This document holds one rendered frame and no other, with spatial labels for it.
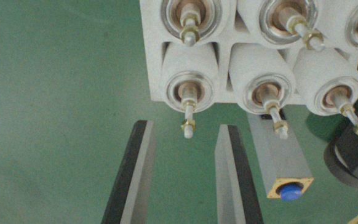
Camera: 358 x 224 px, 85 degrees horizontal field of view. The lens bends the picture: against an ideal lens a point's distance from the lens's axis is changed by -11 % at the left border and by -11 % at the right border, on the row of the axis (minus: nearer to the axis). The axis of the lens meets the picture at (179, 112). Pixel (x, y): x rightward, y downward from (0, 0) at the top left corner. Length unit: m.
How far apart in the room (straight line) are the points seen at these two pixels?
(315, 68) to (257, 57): 0.10
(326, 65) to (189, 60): 0.21
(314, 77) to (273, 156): 0.17
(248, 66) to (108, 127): 0.57
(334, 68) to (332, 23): 0.07
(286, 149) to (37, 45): 0.68
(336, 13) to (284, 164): 0.26
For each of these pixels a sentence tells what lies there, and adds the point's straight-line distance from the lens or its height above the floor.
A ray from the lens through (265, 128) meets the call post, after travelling 0.50.
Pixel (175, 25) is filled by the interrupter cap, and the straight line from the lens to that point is 0.28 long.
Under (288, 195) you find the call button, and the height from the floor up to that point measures 0.33.
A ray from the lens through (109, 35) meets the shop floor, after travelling 0.60.
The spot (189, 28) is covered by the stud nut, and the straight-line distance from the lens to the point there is 0.20.
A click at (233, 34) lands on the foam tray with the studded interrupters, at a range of 0.37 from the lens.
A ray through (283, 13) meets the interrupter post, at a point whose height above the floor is 0.26.
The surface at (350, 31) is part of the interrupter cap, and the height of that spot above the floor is 0.25.
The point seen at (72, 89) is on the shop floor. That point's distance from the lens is 0.74.
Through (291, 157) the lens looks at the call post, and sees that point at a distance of 0.46.
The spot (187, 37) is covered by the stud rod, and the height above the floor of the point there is 0.34.
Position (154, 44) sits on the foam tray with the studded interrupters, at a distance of 0.38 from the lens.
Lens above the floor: 0.52
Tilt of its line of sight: 49 degrees down
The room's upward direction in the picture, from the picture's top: 176 degrees counter-clockwise
